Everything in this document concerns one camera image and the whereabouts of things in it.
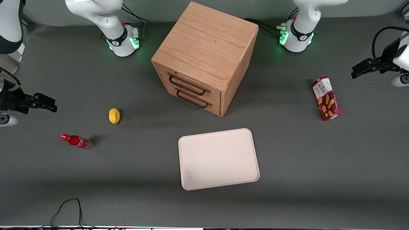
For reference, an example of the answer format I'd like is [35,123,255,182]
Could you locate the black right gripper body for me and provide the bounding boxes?
[0,85,34,114]

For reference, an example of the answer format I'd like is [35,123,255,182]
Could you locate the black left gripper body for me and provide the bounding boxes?
[370,37,402,74]

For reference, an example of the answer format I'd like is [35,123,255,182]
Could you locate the red cookie box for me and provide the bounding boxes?
[311,76,343,121]

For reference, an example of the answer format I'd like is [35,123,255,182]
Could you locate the white rectangular tray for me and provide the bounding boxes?
[178,128,260,191]

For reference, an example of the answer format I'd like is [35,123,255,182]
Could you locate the red cola bottle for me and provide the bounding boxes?
[61,134,93,150]

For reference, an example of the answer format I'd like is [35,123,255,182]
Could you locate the wooden drawer front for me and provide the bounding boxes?
[156,64,222,103]
[173,88,221,116]

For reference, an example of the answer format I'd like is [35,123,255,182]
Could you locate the wooden drawer cabinet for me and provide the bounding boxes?
[151,1,259,118]

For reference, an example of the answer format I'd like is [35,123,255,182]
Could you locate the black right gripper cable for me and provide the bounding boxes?
[0,66,21,93]

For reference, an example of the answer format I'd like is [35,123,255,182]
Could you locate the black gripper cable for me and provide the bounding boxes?
[0,66,21,93]
[371,26,409,64]

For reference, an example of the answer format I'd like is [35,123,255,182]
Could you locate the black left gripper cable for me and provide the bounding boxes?
[371,26,409,64]

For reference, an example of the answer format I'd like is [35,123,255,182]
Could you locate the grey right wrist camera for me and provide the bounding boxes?
[0,114,19,127]

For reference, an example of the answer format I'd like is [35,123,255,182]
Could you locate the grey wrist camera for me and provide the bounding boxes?
[0,114,19,127]
[391,73,409,88]

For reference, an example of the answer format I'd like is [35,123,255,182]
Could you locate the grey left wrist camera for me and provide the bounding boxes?
[391,73,409,88]

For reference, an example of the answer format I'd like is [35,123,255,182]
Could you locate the black left base cables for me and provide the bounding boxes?
[243,6,300,38]

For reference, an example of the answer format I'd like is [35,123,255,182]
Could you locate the black base cables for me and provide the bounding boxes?
[243,6,300,38]
[121,3,151,41]

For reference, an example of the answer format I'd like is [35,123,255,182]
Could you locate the black loose table cable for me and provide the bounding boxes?
[50,198,96,229]

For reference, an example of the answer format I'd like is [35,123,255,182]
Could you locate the black right base cables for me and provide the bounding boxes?
[121,3,151,41]

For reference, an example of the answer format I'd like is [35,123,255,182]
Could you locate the black metal drawer handle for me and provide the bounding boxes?
[176,89,210,109]
[168,74,207,96]

